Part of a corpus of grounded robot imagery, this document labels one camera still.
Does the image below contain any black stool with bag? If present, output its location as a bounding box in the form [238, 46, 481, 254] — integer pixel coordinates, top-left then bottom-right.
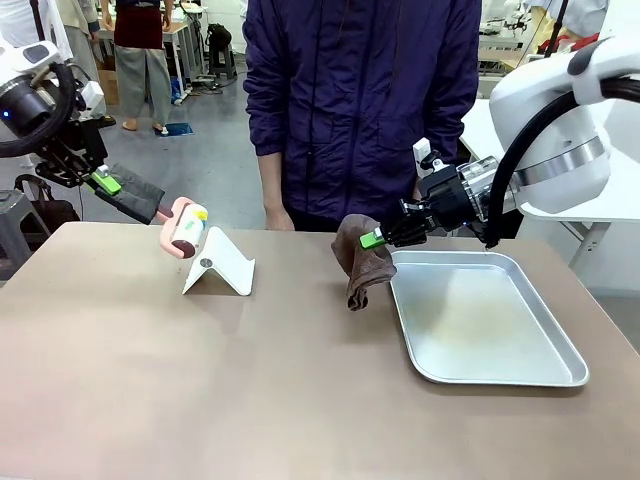
[205, 22, 237, 80]

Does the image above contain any person in white shirt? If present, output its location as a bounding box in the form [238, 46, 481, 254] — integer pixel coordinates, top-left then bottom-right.
[0, 0, 69, 51]

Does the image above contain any person in gray clothes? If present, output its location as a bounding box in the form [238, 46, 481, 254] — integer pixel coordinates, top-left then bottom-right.
[63, 0, 119, 127]

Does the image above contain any background workbench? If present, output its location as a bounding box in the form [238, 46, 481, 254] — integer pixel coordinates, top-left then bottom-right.
[477, 27, 546, 99]

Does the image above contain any gray stool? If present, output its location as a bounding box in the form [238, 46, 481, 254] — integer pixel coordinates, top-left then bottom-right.
[0, 189, 35, 282]

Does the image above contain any black pole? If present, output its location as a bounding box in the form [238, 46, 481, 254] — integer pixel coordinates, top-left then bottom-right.
[28, 0, 46, 47]

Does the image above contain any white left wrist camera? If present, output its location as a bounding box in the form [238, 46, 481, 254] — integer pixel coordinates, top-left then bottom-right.
[78, 80, 108, 122]

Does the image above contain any white side table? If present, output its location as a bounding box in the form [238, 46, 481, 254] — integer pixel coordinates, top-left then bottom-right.
[457, 97, 640, 275]

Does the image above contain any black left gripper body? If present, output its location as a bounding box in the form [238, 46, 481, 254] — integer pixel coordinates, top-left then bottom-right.
[0, 81, 108, 167]

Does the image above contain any brown cloth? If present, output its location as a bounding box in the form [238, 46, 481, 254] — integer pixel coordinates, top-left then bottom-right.
[331, 213, 399, 313]

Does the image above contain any person in dark red apron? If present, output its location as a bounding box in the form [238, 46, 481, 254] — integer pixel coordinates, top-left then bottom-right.
[113, 0, 174, 133]

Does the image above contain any person's right hand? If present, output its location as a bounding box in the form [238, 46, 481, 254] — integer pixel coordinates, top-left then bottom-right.
[264, 206, 297, 233]

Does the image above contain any pink lint roller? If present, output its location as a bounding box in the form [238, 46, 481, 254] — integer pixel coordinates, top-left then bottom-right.
[158, 195, 209, 261]

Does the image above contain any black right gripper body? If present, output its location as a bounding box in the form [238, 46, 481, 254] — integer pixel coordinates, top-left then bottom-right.
[416, 163, 485, 233]

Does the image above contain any dark bag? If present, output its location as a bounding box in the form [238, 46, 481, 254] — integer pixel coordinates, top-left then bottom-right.
[13, 173, 82, 237]

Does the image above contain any person in purple jacket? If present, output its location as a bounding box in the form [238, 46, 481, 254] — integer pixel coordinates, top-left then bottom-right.
[242, 0, 483, 233]

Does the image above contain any cardboard box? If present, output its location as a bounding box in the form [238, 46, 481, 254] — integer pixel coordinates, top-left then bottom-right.
[96, 68, 122, 107]

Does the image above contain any white folded roller stand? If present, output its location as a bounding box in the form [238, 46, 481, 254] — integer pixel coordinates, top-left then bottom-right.
[181, 225, 257, 298]

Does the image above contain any silver metal tray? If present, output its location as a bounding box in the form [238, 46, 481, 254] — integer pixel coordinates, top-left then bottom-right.
[388, 250, 591, 388]

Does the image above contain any person's right forearm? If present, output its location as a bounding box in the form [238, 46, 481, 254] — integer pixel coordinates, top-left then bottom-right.
[257, 151, 287, 215]

